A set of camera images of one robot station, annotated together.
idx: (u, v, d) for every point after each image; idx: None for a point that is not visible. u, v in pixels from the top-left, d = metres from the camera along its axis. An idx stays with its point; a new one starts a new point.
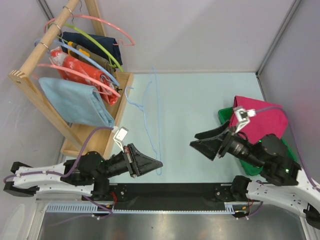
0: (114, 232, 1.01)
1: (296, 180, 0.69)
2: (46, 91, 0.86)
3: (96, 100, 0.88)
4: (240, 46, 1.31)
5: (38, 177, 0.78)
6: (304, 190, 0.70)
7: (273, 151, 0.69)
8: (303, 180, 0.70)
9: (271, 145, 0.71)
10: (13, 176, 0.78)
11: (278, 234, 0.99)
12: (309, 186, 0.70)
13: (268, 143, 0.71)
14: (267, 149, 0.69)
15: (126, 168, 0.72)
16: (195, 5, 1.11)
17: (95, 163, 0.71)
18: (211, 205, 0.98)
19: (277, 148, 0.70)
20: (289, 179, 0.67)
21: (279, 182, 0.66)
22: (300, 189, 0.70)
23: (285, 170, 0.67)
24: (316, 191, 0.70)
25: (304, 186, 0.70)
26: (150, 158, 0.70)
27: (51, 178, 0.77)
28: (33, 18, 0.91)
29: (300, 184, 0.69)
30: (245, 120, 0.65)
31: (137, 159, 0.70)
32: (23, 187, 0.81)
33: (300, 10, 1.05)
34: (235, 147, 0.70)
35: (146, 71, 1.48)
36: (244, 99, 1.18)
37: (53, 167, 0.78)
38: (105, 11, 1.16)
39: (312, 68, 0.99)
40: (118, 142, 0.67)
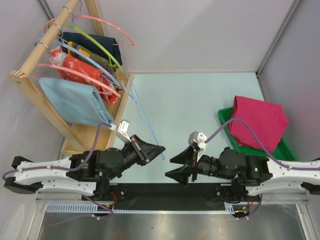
0: (114, 232, 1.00)
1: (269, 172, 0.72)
2: (46, 91, 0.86)
3: (97, 100, 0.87)
4: (240, 46, 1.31)
5: (41, 173, 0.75)
6: (282, 176, 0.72)
7: (234, 164, 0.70)
8: (275, 169, 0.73)
9: (229, 157, 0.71)
10: (15, 171, 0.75)
11: (278, 234, 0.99)
12: (284, 170, 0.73)
13: (224, 158, 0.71)
14: (228, 166, 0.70)
15: (136, 158, 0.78)
16: (195, 5, 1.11)
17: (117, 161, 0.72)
18: (211, 206, 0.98)
19: (236, 160, 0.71)
20: (262, 175, 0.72)
21: (256, 182, 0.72)
22: (278, 177, 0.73)
23: (255, 170, 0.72)
24: (292, 170, 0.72)
25: (279, 174, 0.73)
26: (153, 145, 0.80)
27: (56, 173, 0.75)
28: (33, 18, 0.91)
29: (274, 174, 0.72)
30: (203, 148, 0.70)
31: (143, 146, 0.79)
32: (25, 184, 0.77)
33: (299, 10, 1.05)
34: (203, 168, 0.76)
35: (146, 71, 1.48)
36: (244, 99, 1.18)
37: (58, 161, 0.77)
38: (105, 11, 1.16)
39: (312, 68, 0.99)
40: (124, 132, 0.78)
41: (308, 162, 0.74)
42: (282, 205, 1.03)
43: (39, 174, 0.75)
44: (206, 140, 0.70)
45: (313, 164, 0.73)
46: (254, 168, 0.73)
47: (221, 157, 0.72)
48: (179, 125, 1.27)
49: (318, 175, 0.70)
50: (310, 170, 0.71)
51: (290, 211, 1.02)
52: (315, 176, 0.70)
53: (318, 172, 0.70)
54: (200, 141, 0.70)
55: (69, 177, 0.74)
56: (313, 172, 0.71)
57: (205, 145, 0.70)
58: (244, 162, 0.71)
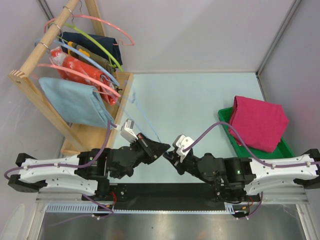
0: (114, 232, 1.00)
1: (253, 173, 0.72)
2: (46, 91, 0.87)
3: (97, 100, 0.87)
4: (240, 47, 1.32)
5: (47, 170, 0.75)
6: (266, 176, 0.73)
7: (212, 170, 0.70)
8: (257, 169, 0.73)
9: (206, 164, 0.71)
10: (20, 169, 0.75)
11: (278, 234, 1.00)
12: (268, 169, 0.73)
13: (202, 164, 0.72)
14: (207, 173, 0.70)
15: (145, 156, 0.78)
16: (195, 5, 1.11)
17: (132, 159, 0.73)
18: (211, 206, 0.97)
19: (214, 165, 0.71)
20: (245, 177, 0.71)
21: (240, 185, 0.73)
22: (262, 177, 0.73)
23: (237, 173, 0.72)
24: (277, 168, 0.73)
25: (263, 173, 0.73)
26: (160, 142, 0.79)
27: (64, 171, 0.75)
28: (33, 18, 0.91)
29: (258, 174, 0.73)
30: (181, 154, 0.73)
31: (151, 143, 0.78)
32: (29, 182, 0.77)
33: (299, 10, 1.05)
34: (186, 166, 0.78)
35: (145, 71, 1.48)
36: (244, 99, 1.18)
37: (66, 159, 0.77)
38: (105, 11, 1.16)
39: (312, 68, 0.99)
40: (131, 130, 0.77)
41: (293, 157, 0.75)
42: (282, 205, 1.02)
43: (46, 172, 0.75)
44: (184, 150, 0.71)
45: (299, 159, 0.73)
46: (236, 170, 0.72)
47: (199, 162, 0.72)
48: (179, 125, 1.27)
49: (304, 170, 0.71)
50: (296, 166, 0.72)
51: (290, 211, 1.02)
52: (301, 171, 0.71)
53: (303, 167, 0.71)
54: (181, 146, 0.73)
55: (78, 175, 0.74)
56: (298, 168, 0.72)
57: (183, 152, 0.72)
58: (222, 168, 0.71)
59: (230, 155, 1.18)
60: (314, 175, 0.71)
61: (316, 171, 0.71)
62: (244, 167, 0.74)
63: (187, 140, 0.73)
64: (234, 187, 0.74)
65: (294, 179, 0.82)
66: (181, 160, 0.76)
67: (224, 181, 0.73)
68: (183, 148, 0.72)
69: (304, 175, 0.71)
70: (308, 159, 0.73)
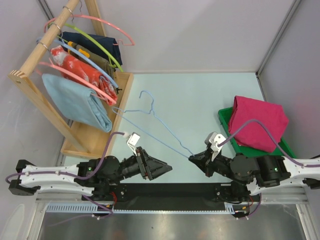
0: (114, 232, 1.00)
1: (287, 172, 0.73)
2: (47, 87, 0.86)
3: (94, 103, 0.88)
4: (240, 47, 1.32)
5: (48, 177, 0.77)
6: (297, 174, 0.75)
7: (246, 171, 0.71)
8: (292, 167, 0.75)
9: (239, 164, 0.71)
10: (21, 174, 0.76)
11: (278, 234, 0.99)
12: (299, 168, 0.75)
13: (235, 164, 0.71)
14: (241, 173, 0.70)
15: (138, 170, 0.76)
16: (195, 6, 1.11)
17: (114, 168, 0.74)
18: (211, 206, 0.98)
19: (248, 165, 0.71)
20: (281, 175, 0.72)
21: (275, 183, 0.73)
22: (294, 175, 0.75)
23: (275, 170, 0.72)
24: (307, 168, 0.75)
25: (295, 172, 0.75)
26: (161, 163, 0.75)
27: (64, 178, 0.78)
28: (33, 18, 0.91)
29: (292, 172, 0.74)
30: (215, 150, 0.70)
31: (149, 163, 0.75)
32: (29, 186, 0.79)
33: (299, 10, 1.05)
34: (217, 167, 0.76)
35: (145, 71, 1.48)
36: (244, 99, 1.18)
37: (66, 167, 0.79)
38: (105, 11, 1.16)
39: (312, 68, 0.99)
40: (132, 146, 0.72)
41: (315, 159, 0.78)
42: (282, 205, 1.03)
43: (47, 178, 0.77)
44: (220, 145, 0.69)
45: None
46: (272, 168, 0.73)
47: (232, 162, 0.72)
48: (179, 125, 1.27)
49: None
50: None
51: (290, 211, 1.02)
52: None
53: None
54: (214, 142, 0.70)
55: (77, 182, 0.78)
56: None
57: (218, 147, 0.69)
58: (256, 167, 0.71)
59: (231, 155, 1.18)
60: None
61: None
62: (279, 164, 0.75)
63: (220, 136, 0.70)
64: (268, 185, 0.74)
65: (304, 179, 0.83)
66: (212, 159, 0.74)
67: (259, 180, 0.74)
68: (218, 144, 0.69)
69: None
70: None
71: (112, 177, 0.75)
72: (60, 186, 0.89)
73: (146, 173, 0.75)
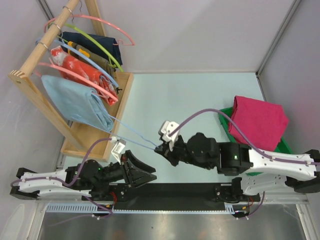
0: (114, 232, 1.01)
1: (249, 161, 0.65)
2: (47, 88, 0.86)
3: (95, 102, 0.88)
4: (240, 46, 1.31)
5: (41, 182, 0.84)
6: (263, 167, 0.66)
7: (200, 150, 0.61)
8: (256, 158, 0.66)
9: (195, 142, 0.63)
10: (19, 181, 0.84)
11: (278, 234, 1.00)
12: (266, 160, 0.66)
13: (192, 142, 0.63)
14: (195, 151, 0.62)
15: (121, 175, 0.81)
16: (195, 6, 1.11)
17: (94, 171, 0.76)
18: (211, 206, 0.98)
19: (202, 145, 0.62)
20: (241, 164, 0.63)
21: (234, 171, 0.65)
22: (258, 168, 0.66)
23: (234, 157, 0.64)
24: (275, 162, 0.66)
25: (260, 164, 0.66)
26: (145, 172, 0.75)
27: (54, 183, 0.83)
28: (33, 18, 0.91)
29: (255, 163, 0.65)
30: (168, 140, 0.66)
31: (132, 172, 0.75)
32: (28, 191, 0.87)
33: (299, 10, 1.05)
34: (178, 154, 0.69)
35: (145, 71, 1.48)
36: (244, 99, 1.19)
37: (56, 172, 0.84)
38: (105, 11, 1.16)
39: (312, 68, 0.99)
40: (116, 154, 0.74)
41: (294, 154, 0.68)
42: (282, 205, 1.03)
43: (41, 183, 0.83)
44: (171, 134, 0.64)
45: (299, 157, 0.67)
46: (233, 155, 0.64)
47: (189, 141, 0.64)
48: (179, 125, 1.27)
49: (303, 168, 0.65)
50: (295, 163, 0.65)
51: (290, 211, 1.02)
52: (299, 170, 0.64)
53: (302, 166, 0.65)
54: (166, 131, 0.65)
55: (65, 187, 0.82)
56: (294, 164, 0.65)
57: (169, 137, 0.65)
58: (211, 148, 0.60)
59: None
60: (311, 176, 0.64)
61: (315, 171, 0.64)
62: (243, 152, 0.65)
63: (172, 125, 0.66)
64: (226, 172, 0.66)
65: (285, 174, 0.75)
66: (170, 148, 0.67)
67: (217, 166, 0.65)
68: (169, 133, 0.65)
69: (302, 174, 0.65)
70: (308, 159, 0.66)
71: (94, 180, 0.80)
72: (57, 190, 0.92)
73: (128, 180, 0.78)
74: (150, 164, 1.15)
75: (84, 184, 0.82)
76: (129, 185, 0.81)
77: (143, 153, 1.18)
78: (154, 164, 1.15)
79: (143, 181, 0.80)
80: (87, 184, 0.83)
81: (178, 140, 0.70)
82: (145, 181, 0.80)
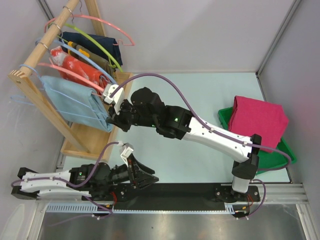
0: (114, 232, 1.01)
1: (189, 126, 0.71)
2: (47, 89, 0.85)
3: (96, 102, 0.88)
4: (240, 46, 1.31)
5: (44, 182, 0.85)
6: (200, 135, 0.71)
7: (140, 100, 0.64)
8: (196, 126, 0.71)
9: (139, 94, 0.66)
10: (20, 181, 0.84)
11: (277, 234, 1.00)
12: (205, 130, 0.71)
13: (136, 94, 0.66)
14: (135, 101, 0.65)
15: (127, 177, 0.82)
16: (195, 5, 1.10)
17: (105, 173, 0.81)
18: (211, 206, 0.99)
19: (145, 97, 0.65)
20: (179, 126, 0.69)
21: (172, 133, 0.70)
22: (196, 135, 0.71)
23: (175, 120, 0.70)
24: (213, 134, 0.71)
25: (198, 132, 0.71)
26: (150, 175, 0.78)
27: (57, 183, 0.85)
28: (33, 18, 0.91)
29: (194, 130, 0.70)
30: (110, 102, 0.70)
31: (138, 175, 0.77)
32: (28, 191, 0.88)
33: (299, 10, 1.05)
34: (125, 119, 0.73)
35: (146, 71, 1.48)
36: (244, 99, 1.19)
37: (59, 173, 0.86)
38: (105, 11, 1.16)
39: (312, 68, 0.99)
40: (125, 158, 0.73)
41: (235, 134, 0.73)
42: (282, 205, 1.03)
43: (43, 183, 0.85)
44: (111, 95, 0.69)
45: (239, 137, 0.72)
46: (174, 117, 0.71)
47: (133, 94, 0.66)
48: None
49: (238, 147, 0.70)
50: (232, 140, 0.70)
51: (290, 211, 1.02)
52: (234, 147, 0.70)
53: (239, 145, 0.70)
54: (108, 94, 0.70)
55: (69, 187, 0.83)
56: (231, 141, 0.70)
57: (110, 98, 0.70)
58: (152, 101, 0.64)
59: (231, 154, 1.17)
60: (244, 156, 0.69)
61: (248, 152, 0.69)
62: (184, 117, 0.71)
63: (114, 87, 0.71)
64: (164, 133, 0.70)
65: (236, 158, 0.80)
66: (116, 111, 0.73)
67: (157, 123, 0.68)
68: (110, 95, 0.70)
69: (237, 153, 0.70)
70: (246, 140, 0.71)
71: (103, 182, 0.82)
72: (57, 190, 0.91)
73: (134, 182, 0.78)
74: (150, 164, 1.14)
75: (89, 185, 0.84)
76: (134, 186, 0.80)
77: (143, 153, 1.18)
78: (153, 164, 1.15)
79: (147, 183, 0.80)
80: (92, 185, 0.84)
81: (125, 103, 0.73)
82: (149, 183, 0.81)
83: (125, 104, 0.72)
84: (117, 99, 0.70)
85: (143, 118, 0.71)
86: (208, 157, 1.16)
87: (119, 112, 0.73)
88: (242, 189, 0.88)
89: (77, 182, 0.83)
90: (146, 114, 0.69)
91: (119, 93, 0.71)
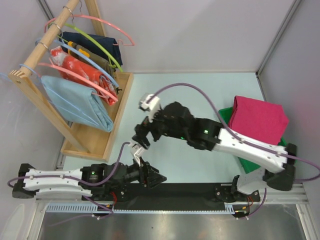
0: (114, 231, 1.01)
1: (218, 138, 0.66)
2: (46, 89, 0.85)
3: (95, 102, 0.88)
4: (240, 46, 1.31)
5: (52, 180, 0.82)
6: (231, 147, 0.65)
7: (172, 114, 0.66)
8: (225, 136, 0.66)
9: (171, 108, 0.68)
10: (25, 178, 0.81)
11: (277, 233, 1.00)
12: (236, 141, 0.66)
13: (168, 108, 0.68)
14: (167, 114, 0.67)
15: (138, 177, 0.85)
16: (195, 5, 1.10)
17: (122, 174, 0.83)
18: (211, 205, 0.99)
19: (177, 111, 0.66)
20: (210, 138, 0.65)
21: (202, 145, 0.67)
22: (226, 147, 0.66)
23: (204, 131, 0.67)
24: (244, 144, 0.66)
25: (229, 143, 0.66)
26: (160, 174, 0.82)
27: (68, 182, 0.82)
28: (34, 18, 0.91)
29: (225, 141, 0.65)
30: (146, 108, 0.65)
31: (150, 174, 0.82)
32: (31, 189, 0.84)
33: (299, 10, 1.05)
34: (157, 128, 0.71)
35: (146, 71, 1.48)
36: (244, 99, 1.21)
37: (69, 171, 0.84)
38: (106, 11, 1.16)
39: (313, 68, 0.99)
40: (137, 157, 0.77)
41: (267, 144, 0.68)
42: (282, 205, 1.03)
43: (51, 181, 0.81)
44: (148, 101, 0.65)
45: (272, 147, 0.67)
46: (203, 129, 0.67)
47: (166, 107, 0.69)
48: None
49: (272, 157, 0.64)
50: (266, 150, 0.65)
51: (290, 211, 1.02)
52: (269, 158, 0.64)
53: (272, 155, 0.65)
54: (143, 100, 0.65)
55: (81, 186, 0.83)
56: (265, 152, 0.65)
57: (147, 104, 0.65)
58: (182, 115, 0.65)
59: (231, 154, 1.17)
60: (279, 167, 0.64)
61: (283, 163, 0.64)
62: (214, 129, 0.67)
63: (151, 97, 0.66)
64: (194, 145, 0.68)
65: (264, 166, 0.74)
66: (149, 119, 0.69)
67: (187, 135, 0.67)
68: (146, 101, 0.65)
69: (271, 163, 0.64)
70: (281, 150, 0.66)
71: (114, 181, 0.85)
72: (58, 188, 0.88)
73: (145, 181, 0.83)
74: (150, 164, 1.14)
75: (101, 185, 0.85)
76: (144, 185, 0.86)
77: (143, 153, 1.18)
78: (153, 164, 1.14)
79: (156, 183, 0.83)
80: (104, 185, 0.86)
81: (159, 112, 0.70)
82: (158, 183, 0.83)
83: (158, 113, 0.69)
84: (152, 107, 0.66)
85: (174, 130, 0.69)
86: (208, 157, 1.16)
87: (151, 120, 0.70)
88: (246, 190, 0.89)
89: (89, 181, 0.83)
90: (176, 126, 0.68)
91: (155, 102, 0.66)
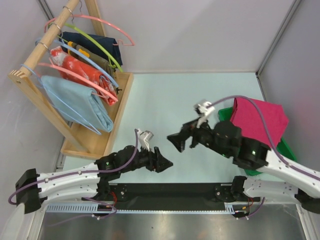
0: (114, 231, 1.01)
1: (265, 160, 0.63)
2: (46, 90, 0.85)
3: (95, 103, 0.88)
4: (240, 46, 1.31)
5: (71, 178, 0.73)
6: (276, 170, 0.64)
7: (225, 134, 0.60)
8: (273, 160, 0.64)
9: (228, 127, 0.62)
10: (40, 182, 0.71)
11: (277, 233, 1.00)
12: (282, 165, 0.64)
13: (221, 125, 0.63)
14: (219, 133, 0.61)
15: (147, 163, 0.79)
16: (194, 5, 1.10)
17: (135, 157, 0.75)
18: (211, 205, 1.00)
19: (232, 132, 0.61)
20: (257, 160, 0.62)
21: (247, 165, 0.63)
22: (271, 169, 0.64)
23: (252, 152, 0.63)
24: (291, 170, 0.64)
25: (275, 166, 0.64)
26: (168, 160, 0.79)
27: (87, 177, 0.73)
28: (34, 18, 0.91)
29: (272, 165, 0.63)
30: (204, 113, 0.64)
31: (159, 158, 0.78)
32: (45, 194, 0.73)
33: (299, 10, 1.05)
34: (200, 136, 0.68)
35: (146, 71, 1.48)
36: (244, 100, 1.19)
37: (84, 167, 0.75)
38: (106, 11, 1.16)
39: (312, 68, 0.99)
40: (147, 142, 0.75)
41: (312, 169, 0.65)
42: (282, 205, 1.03)
43: (70, 180, 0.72)
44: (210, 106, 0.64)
45: (317, 173, 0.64)
46: (251, 149, 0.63)
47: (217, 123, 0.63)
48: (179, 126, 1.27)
49: (316, 184, 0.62)
50: (310, 176, 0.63)
51: (290, 211, 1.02)
52: (313, 184, 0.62)
53: (317, 182, 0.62)
54: (203, 105, 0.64)
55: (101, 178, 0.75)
56: (310, 178, 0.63)
57: (206, 109, 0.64)
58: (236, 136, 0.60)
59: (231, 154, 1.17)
60: None
61: None
62: (261, 151, 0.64)
63: (209, 103, 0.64)
64: (240, 164, 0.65)
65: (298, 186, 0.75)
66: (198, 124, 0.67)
67: (235, 154, 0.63)
68: (207, 106, 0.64)
69: (314, 189, 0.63)
70: None
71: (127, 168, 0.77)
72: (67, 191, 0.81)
73: (154, 166, 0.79)
74: None
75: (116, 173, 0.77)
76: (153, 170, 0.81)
77: None
78: None
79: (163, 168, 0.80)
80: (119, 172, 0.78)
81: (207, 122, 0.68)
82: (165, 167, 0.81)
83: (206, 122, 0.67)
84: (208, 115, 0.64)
85: (218, 145, 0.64)
86: (208, 157, 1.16)
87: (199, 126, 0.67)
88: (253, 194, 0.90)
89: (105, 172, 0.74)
90: (224, 144, 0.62)
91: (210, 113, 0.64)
